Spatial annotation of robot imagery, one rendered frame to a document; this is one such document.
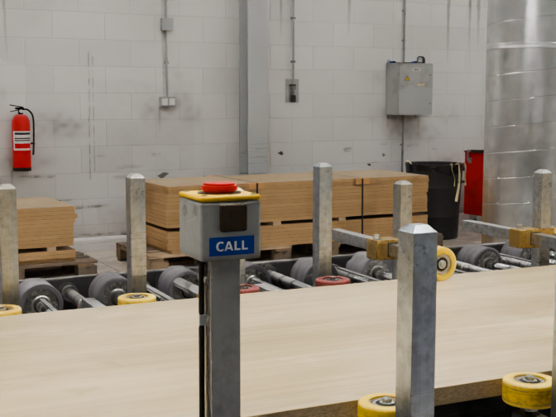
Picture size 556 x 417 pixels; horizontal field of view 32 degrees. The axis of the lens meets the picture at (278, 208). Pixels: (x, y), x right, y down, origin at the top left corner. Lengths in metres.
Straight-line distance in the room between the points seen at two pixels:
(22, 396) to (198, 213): 0.52
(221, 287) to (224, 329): 0.05
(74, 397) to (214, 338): 0.41
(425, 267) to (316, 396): 0.31
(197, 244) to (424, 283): 0.30
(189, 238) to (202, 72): 7.76
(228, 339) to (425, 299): 0.26
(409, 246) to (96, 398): 0.51
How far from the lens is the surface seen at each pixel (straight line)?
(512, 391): 1.50
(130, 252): 2.18
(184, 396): 1.42
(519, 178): 5.39
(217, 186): 1.05
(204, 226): 1.03
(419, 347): 1.21
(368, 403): 1.37
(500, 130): 5.42
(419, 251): 1.18
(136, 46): 8.59
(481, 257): 3.12
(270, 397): 1.41
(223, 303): 1.07
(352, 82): 9.53
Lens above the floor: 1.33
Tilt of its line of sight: 7 degrees down
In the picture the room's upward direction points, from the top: straight up
